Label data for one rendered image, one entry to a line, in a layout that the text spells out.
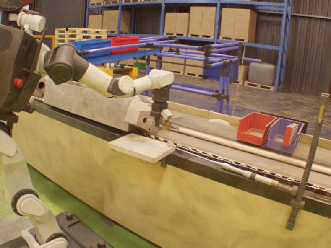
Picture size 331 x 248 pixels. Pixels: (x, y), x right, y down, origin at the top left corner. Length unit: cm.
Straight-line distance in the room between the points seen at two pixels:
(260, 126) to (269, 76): 833
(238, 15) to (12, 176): 1019
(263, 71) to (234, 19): 234
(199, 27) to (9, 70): 1068
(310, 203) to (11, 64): 132
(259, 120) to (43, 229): 161
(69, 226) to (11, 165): 74
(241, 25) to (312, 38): 300
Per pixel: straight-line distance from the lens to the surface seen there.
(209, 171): 136
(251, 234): 144
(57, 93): 217
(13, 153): 120
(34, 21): 120
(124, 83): 116
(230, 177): 132
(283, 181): 133
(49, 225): 150
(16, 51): 100
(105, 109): 173
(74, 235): 177
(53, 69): 105
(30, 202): 132
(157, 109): 136
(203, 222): 152
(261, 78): 1041
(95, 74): 112
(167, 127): 138
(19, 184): 131
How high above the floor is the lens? 134
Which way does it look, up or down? 16 degrees down
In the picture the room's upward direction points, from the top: 5 degrees clockwise
